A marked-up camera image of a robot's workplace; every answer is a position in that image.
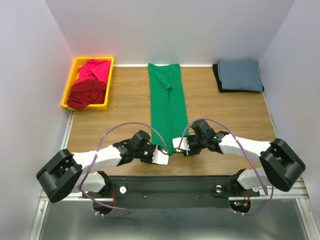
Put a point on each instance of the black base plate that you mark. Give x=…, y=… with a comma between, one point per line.
x=164, y=192

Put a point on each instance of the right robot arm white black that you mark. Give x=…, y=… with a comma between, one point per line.
x=280, y=165

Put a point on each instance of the yellow plastic bin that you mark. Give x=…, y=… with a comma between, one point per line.
x=73, y=76

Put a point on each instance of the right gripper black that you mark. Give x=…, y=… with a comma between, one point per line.
x=192, y=146

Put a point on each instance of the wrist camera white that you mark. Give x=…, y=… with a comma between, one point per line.
x=181, y=143
x=159, y=158

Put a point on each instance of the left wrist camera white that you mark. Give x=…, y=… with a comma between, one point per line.
x=159, y=158

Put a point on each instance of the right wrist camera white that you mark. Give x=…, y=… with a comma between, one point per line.
x=181, y=143

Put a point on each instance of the dark red t shirt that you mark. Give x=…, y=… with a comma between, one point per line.
x=87, y=92

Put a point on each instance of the green t shirt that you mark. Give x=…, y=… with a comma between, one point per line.
x=167, y=104

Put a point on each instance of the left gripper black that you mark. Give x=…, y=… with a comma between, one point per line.
x=149, y=155

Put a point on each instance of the folded blue grey t shirt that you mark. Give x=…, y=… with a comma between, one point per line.
x=239, y=75

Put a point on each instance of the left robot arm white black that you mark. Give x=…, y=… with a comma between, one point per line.
x=65, y=171

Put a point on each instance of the aluminium rail frame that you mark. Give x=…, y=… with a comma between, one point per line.
x=80, y=201

